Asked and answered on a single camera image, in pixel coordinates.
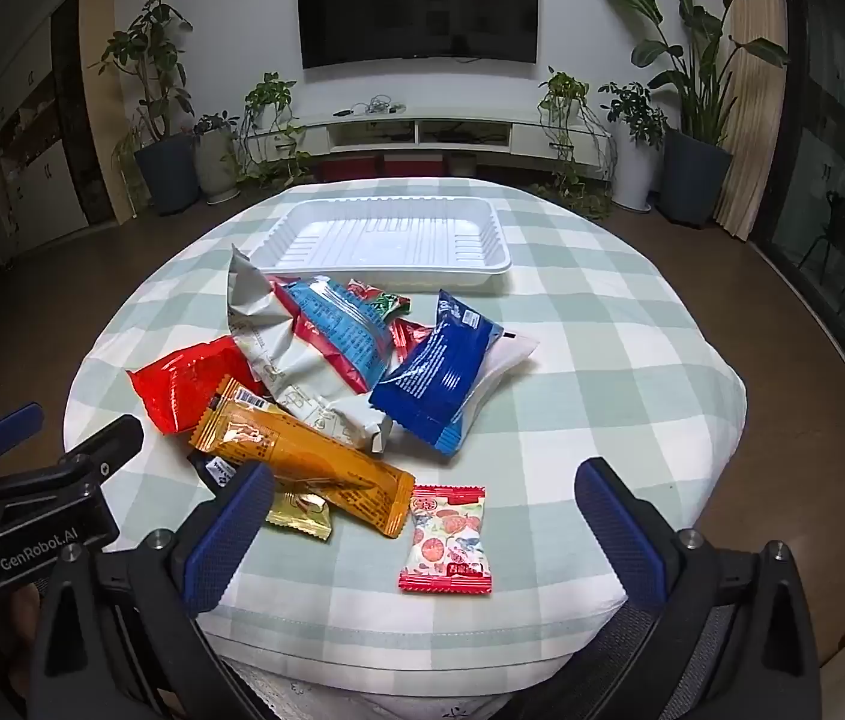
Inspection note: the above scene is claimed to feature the plain white snack packet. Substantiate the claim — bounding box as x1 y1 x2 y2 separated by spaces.
460 330 540 421

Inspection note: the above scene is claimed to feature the black snack packet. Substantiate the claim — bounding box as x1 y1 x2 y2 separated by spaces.
188 450 244 496

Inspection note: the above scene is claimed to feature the large broad-leaf plant dark pot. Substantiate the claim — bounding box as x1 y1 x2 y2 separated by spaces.
594 0 791 230

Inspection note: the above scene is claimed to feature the green white checked tablecloth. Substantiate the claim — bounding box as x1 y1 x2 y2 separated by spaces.
62 176 750 698

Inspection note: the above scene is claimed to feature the white fruit print candy packet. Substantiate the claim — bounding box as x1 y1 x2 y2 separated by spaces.
397 485 495 595

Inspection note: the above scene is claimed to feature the bushy plant white pot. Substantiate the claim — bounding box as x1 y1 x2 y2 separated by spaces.
598 81 670 212

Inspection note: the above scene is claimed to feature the dark blue snack packet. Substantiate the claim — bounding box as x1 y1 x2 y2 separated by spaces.
368 289 506 457

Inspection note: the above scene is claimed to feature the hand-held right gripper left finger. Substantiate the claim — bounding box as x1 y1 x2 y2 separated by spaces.
25 461 277 720

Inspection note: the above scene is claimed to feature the light blue red snack packet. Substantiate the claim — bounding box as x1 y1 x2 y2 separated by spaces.
272 275 397 395

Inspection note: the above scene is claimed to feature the small red green snack packet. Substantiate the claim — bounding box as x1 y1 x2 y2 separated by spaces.
347 279 412 316

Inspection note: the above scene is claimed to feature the gold foil snack packet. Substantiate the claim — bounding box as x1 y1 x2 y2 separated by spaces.
265 490 334 541

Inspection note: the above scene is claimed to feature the large red snack packet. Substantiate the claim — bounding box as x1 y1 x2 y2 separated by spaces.
127 336 269 434

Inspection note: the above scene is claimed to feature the red storage box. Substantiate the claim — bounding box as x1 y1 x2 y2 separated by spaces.
315 157 382 182
383 156 445 179

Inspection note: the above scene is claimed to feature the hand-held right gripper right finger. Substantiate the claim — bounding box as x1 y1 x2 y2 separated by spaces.
574 456 823 720

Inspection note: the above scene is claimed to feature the glass sliding door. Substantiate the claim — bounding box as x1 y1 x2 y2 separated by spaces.
753 0 845 421

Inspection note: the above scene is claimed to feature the large grey white snack packet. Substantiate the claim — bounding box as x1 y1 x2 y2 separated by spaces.
226 244 394 458

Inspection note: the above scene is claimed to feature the trailing vine plant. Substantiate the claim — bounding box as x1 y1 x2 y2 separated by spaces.
231 73 314 188
528 67 615 218

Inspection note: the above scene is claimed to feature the beige curtain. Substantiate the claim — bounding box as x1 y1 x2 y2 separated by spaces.
715 0 791 241

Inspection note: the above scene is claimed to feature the long orange snack packet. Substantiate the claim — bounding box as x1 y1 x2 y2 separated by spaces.
190 375 418 539

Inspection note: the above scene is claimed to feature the white television cabinet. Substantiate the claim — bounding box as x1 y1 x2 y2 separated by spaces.
246 114 613 182

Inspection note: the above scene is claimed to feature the white built-in wall cabinet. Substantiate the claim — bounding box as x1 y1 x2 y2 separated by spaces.
0 11 94 256

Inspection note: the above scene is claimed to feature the white plastic tray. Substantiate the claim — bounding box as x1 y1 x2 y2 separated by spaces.
248 195 514 292

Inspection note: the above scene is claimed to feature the black wall television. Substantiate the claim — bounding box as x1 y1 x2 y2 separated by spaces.
295 0 541 70

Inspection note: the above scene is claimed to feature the small plant grey pot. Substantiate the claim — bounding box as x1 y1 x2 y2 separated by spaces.
192 112 244 205

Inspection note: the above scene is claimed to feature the tall leafy plant dark pot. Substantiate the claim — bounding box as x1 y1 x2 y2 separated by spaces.
88 0 202 217

